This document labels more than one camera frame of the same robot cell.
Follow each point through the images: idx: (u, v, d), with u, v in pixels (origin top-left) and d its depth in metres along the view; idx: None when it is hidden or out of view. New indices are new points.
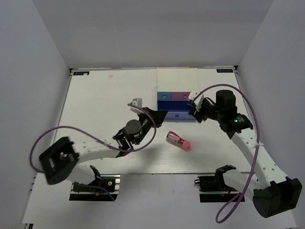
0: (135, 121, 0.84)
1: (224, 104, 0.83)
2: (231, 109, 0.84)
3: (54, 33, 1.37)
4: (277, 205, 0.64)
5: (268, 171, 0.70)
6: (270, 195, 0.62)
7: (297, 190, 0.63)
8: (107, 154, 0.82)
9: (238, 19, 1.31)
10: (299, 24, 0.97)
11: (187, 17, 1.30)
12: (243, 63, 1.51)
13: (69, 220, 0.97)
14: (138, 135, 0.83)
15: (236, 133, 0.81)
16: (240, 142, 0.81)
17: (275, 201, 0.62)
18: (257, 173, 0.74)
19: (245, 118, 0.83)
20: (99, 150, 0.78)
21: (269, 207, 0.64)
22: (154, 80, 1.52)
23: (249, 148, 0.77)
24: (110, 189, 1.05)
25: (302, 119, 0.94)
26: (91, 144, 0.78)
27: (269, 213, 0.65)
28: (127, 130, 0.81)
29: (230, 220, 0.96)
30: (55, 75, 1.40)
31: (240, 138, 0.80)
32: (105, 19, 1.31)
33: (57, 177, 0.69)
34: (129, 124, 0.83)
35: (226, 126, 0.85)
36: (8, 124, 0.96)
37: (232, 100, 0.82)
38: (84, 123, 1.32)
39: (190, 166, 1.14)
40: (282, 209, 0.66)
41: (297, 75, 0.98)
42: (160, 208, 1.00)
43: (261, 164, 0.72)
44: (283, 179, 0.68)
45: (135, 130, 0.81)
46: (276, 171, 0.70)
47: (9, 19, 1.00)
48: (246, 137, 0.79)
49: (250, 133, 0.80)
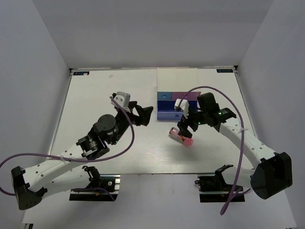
0: (109, 117, 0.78)
1: (205, 102, 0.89)
2: (212, 106, 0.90)
3: (54, 33, 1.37)
4: (273, 182, 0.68)
5: (258, 150, 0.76)
6: (263, 171, 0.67)
7: (287, 163, 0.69)
8: (74, 166, 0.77)
9: (239, 19, 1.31)
10: (300, 24, 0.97)
11: (187, 17, 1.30)
12: (243, 62, 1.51)
13: (69, 220, 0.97)
14: (112, 132, 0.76)
15: (221, 124, 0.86)
16: (228, 132, 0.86)
17: (269, 176, 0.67)
18: (249, 155, 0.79)
19: (227, 109, 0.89)
20: (52, 171, 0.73)
21: (266, 185, 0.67)
22: (154, 80, 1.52)
23: (235, 134, 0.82)
24: (110, 189, 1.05)
25: (302, 119, 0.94)
26: (44, 167, 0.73)
27: (269, 192, 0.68)
28: (99, 126, 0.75)
29: (230, 220, 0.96)
30: (55, 75, 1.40)
31: (226, 127, 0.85)
32: (105, 19, 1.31)
33: (28, 202, 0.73)
34: (101, 120, 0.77)
35: (212, 120, 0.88)
36: (8, 124, 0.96)
37: (210, 98, 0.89)
38: (84, 123, 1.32)
39: (190, 166, 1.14)
40: (281, 188, 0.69)
41: (298, 75, 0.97)
42: (160, 208, 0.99)
43: (250, 145, 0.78)
44: (272, 154, 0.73)
45: (107, 127, 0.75)
46: (264, 149, 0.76)
47: (8, 18, 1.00)
48: (232, 125, 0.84)
49: (235, 120, 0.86)
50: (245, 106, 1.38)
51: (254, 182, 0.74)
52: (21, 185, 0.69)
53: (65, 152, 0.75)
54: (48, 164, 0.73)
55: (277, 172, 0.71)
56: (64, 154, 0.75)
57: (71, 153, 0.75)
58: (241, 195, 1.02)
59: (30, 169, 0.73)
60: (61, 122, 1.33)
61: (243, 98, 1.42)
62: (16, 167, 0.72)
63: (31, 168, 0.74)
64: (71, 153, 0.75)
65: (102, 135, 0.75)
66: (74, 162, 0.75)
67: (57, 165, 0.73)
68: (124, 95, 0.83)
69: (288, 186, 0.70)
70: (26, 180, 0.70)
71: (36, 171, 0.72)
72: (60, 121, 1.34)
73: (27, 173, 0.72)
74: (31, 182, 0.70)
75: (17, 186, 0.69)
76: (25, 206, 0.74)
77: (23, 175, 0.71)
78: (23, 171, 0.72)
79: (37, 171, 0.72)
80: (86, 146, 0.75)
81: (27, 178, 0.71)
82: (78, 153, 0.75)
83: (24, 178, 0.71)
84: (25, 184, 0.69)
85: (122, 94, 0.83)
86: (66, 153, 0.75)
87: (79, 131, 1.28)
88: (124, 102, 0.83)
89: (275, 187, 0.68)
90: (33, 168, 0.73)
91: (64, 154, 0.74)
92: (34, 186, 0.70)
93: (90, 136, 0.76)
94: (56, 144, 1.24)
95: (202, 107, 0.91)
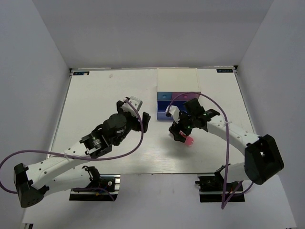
0: (120, 116, 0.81)
1: (190, 107, 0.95)
2: (198, 109, 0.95)
3: (53, 33, 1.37)
4: (264, 164, 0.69)
5: (243, 137, 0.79)
6: (251, 154, 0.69)
7: (272, 144, 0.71)
8: (76, 164, 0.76)
9: (238, 19, 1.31)
10: (299, 24, 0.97)
11: (187, 17, 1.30)
12: (243, 62, 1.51)
13: (69, 220, 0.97)
14: (120, 132, 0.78)
15: (208, 123, 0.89)
16: (214, 129, 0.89)
17: (259, 159, 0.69)
18: (237, 145, 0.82)
19: (211, 110, 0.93)
20: (54, 168, 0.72)
21: (258, 168, 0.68)
22: (154, 80, 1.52)
23: (221, 128, 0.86)
24: (110, 189, 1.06)
25: (302, 119, 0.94)
26: (47, 164, 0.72)
27: (263, 175, 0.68)
28: (110, 123, 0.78)
29: (230, 219, 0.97)
30: (55, 75, 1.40)
31: (212, 124, 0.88)
32: (104, 19, 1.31)
33: (30, 200, 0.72)
34: (112, 118, 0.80)
35: (199, 121, 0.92)
36: (7, 124, 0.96)
37: (196, 102, 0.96)
38: (84, 123, 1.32)
39: (190, 165, 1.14)
40: (274, 170, 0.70)
41: (297, 75, 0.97)
42: (160, 208, 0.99)
43: (235, 134, 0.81)
44: (257, 138, 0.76)
45: (118, 125, 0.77)
46: (248, 135, 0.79)
47: (8, 19, 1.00)
48: (217, 121, 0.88)
49: (218, 117, 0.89)
50: (245, 106, 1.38)
51: (248, 171, 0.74)
52: (24, 182, 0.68)
53: (69, 149, 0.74)
54: (51, 162, 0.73)
55: (266, 157, 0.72)
56: (67, 151, 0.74)
57: (75, 150, 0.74)
58: (241, 195, 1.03)
59: (34, 165, 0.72)
60: (60, 122, 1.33)
61: (243, 98, 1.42)
62: (20, 164, 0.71)
63: (34, 165, 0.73)
64: (75, 150, 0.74)
65: (111, 132, 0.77)
66: (76, 160, 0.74)
67: (58, 163, 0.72)
68: (138, 101, 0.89)
69: (280, 169, 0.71)
70: (30, 176, 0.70)
71: (39, 168, 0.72)
72: (60, 121, 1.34)
73: (30, 171, 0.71)
74: (35, 179, 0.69)
75: (20, 183, 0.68)
76: (26, 203, 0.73)
77: (25, 172, 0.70)
78: (26, 169, 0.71)
79: (41, 169, 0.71)
80: (90, 143, 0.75)
81: (30, 175, 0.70)
82: (82, 150, 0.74)
83: (27, 175, 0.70)
84: (28, 182, 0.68)
85: (137, 99, 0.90)
86: (69, 150, 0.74)
87: (79, 131, 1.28)
88: (137, 107, 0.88)
89: (267, 168, 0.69)
90: (36, 165, 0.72)
91: (67, 151, 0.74)
92: (36, 182, 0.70)
93: (94, 134, 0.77)
94: (56, 144, 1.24)
95: (189, 112, 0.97)
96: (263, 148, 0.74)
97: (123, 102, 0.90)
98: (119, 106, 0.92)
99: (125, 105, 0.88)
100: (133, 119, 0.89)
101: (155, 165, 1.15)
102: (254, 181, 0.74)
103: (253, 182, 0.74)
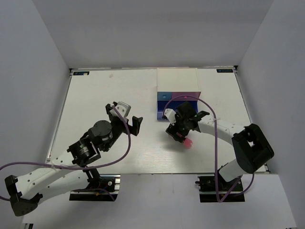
0: (106, 122, 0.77)
1: (183, 110, 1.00)
2: (190, 111, 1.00)
3: (53, 33, 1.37)
4: (252, 151, 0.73)
5: (229, 129, 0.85)
6: (237, 140, 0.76)
7: (258, 131, 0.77)
8: (66, 172, 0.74)
9: (239, 19, 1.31)
10: (300, 24, 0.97)
11: (187, 17, 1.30)
12: (243, 62, 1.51)
13: (69, 220, 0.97)
14: (107, 139, 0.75)
15: (199, 123, 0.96)
16: (205, 127, 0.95)
17: (245, 145, 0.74)
18: (226, 138, 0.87)
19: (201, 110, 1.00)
20: (41, 180, 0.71)
21: (246, 154, 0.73)
22: (154, 80, 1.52)
23: (210, 125, 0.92)
24: (110, 189, 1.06)
25: (302, 119, 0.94)
26: (35, 175, 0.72)
27: (252, 161, 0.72)
28: (95, 131, 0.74)
29: (229, 220, 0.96)
30: (55, 75, 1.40)
31: (202, 123, 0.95)
32: (104, 19, 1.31)
33: (23, 209, 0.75)
34: (97, 125, 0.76)
35: (192, 123, 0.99)
36: (7, 125, 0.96)
37: (187, 105, 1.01)
38: (84, 123, 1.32)
39: (190, 165, 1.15)
40: (264, 157, 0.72)
41: (297, 75, 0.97)
42: (160, 208, 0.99)
43: (223, 128, 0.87)
44: (242, 128, 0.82)
45: (103, 132, 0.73)
46: (235, 127, 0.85)
47: (8, 19, 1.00)
48: (207, 119, 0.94)
49: (208, 116, 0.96)
50: (246, 106, 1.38)
51: (239, 161, 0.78)
52: (14, 194, 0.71)
53: (56, 159, 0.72)
54: (40, 172, 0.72)
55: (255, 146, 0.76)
56: (54, 162, 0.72)
57: (62, 161, 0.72)
58: (241, 195, 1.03)
59: (23, 177, 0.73)
60: (60, 122, 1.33)
61: (243, 98, 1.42)
62: (10, 176, 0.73)
63: (23, 176, 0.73)
64: (62, 161, 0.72)
65: (97, 140, 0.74)
66: (64, 169, 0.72)
67: (45, 175, 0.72)
68: (126, 107, 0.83)
69: (271, 157, 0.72)
70: (19, 188, 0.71)
71: (27, 180, 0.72)
72: (60, 121, 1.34)
73: (19, 182, 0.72)
74: (23, 190, 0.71)
75: (12, 194, 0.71)
76: (21, 212, 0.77)
77: (15, 183, 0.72)
78: (16, 180, 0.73)
79: (29, 180, 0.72)
80: (77, 152, 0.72)
81: (19, 187, 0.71)
82: (69, 160, 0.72)
83: (16, 187, 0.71)
84: (17, 193, 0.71)
85: (124, 105, 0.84)
86: (56, 160, 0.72)
87: (79, 131, 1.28)
88: (126, 113, 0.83)
89: (255, 154, 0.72)
90: (25, 176, 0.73)
91: (54, 161, 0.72)
92: (25, 194, 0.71)
93: (81, 141, 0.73)
94: (56, 144, 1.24)
95: (181, 115, 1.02)
96: (251, 137, 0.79)
97: (110, 107, 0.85)
98: (107, 110, 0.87)
99: (113, 111, 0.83)
100: (122, 123, 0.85)
101: (155, 165, 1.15)
102: (247, 171, 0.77)
103: (247, 172, 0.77)
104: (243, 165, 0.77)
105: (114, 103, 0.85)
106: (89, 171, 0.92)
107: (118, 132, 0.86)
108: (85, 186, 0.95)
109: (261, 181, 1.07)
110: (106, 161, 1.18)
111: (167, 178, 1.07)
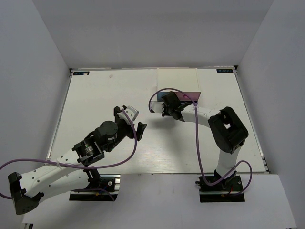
0: (112, 122, 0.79)
1: (168, 100, 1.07)
2: (175, 102, 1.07)
3: (54, 33, 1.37)
4: (228, 132, 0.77)
5: (208, 114, 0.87)
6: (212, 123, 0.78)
7: (232, 114, 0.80)
8: (69, 171, 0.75)
9: (239, 19, 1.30)
10: (299, 24, 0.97)
11: (187, 16, 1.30)
12: (243, 62, 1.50)
13: (69, 220, 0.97)
14: (112, 139, 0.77)
15: (181, 112, 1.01)
16: (187, 115, 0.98)
17: (220, 127, 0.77)
18: (204, 122, 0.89)
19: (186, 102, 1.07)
20: (47, 176, 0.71)
21: (222, 135, 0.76)
22: (154, 80, 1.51)
23: (190, 111, 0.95)
24: (110, 189, 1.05)
25: (302, 119, 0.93)
26: (41, 172, 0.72)
27: (228, 140, 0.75)
28: (102, 130, 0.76)
29: (229, 219, 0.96)
30: (55, 75, 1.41)
31: (185, 112, 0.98)
32: (104, 19, 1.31)
33: (26, 208, 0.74)
34: (104, 125, 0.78)
35: (176, 114, 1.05)
36: (7, 125, 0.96)
37: (173, 97, 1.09)
38: (84, 123, 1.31)
39: (191, 166, 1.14)
40: (238, 136, 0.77)
41: (297, 74, 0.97)
42: (159, 208, 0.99)
43: (202, 112, 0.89)
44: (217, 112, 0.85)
45: (109, 132, 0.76)
46: (212, 111, 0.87)
47: (9, 19, 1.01)
48: (188, 109, 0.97)
49: (190, 106, 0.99)
50: (246, 106, 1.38)
51: (218, 140, 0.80)
52: (17, 191, 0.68)
53: (61, 158, 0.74)
54: (46, 170, 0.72)
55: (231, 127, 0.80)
56: (59, 160, 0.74)
57: (67, 159, 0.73)
58: (241, 195, 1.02)
59: (26, 173, 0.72)
60: (61, 122, 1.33)
61: (243, 98, 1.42)
62: (13, 173, 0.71)
63: (27, 173, 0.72)
64: (67, 159, 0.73)
65: (103, 140, 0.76)
66: (69, 168, 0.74)
67: (52, 171, 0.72)
68: (134, 111, 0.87)
69: (246, 137, 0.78)
70: (23, 186, 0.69)
71: (32, 177, 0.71)
72: (60, 121, 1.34)
73: (23, 180, 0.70)
74: (27, 187, 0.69)
75: (14, 192, 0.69)
76: (22, 211, 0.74)
77: (19, 181, 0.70)
78: (20, 177, 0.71)
79: (34, 177, 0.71)
80: (82, 151, 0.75)
81: (23, 183, 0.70)
82: (75, 158, 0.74)
83: (20, 183, 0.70)
84: (22, 190, 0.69)
85: (133, 110, 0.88)
86: (62, 159, 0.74)
87: (79, 131, 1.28)
88: (133, 118, 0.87)
89: (232, 136, 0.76)
90: (29, 173, 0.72)
91: (59, 159, 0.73)
92: (30, 191, 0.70)
93: (87, 140, 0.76)
94: (56, 145, 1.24)
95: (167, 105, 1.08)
96: (227, 119, 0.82)
97: (119, 109, 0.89)
98: (116, 112, 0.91)
99: (122, 114, 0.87)
100: (127, 126, 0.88)
101: (154, 165, 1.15)
102: (224, 150, 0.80)
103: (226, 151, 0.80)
104: (221, 145, 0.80)
105: (123, 107, 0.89)
106: (89, 171, 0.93)
107: (123, 135, 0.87)
108: (83, 187, 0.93)
109: (261, 181, 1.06)
110: (106, 161, 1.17)
111: (167, 178, 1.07)
